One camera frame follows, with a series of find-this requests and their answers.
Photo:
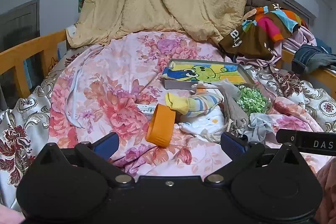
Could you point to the white muslin cloth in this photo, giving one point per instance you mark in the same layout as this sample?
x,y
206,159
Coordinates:
x,y
207,121

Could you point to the small white blue carton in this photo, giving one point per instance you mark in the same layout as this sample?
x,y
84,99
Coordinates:
x,y
145,111

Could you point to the wooden bed frame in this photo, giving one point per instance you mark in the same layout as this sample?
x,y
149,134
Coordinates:
x,y
26,48

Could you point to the grey sock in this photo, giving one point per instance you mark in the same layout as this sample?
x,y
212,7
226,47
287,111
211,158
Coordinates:
x,y
260,127

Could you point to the pink fleece clothing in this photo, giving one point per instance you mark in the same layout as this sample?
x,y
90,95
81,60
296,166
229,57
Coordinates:
x,y
326,187
10,214

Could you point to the pink floral quilt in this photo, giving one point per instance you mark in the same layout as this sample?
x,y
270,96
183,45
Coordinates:
x,y
118,69

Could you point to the blue jeans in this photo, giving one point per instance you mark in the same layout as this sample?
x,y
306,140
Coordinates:
x,y
307,56

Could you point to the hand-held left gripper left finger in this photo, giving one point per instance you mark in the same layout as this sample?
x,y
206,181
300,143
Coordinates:
x,y
106,144

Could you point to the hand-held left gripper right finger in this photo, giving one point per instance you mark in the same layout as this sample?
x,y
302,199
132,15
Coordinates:
x,y
233,144

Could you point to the pastel striped cloth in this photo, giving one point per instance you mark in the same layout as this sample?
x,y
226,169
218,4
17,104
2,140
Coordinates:
x,y
204,104

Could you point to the light pink garment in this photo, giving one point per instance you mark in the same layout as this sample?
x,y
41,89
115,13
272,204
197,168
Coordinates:
x,y
302,37

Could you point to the grey shallow box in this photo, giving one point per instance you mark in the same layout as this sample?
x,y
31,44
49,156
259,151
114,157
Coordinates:
x,y
178,85

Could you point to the brown colourful striped garment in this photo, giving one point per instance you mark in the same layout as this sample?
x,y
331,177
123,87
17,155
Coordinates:
x,y
249,40

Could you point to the grey garment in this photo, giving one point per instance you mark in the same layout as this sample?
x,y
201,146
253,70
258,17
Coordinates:
x,y
328,60

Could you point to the grey panel door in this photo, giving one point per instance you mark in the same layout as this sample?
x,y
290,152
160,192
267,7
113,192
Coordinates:
x,y
18,22

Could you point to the yellow cloth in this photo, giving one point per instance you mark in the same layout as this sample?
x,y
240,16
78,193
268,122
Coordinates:
x,y
176,102

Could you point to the satin patterned bedspread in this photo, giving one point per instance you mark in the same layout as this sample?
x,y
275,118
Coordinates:
x,y
23,113

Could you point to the glass jar of green stars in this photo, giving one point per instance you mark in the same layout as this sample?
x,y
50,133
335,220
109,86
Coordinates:
x,y
252,100

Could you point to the cartoon print towel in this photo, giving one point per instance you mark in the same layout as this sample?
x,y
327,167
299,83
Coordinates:
x,y
183,73

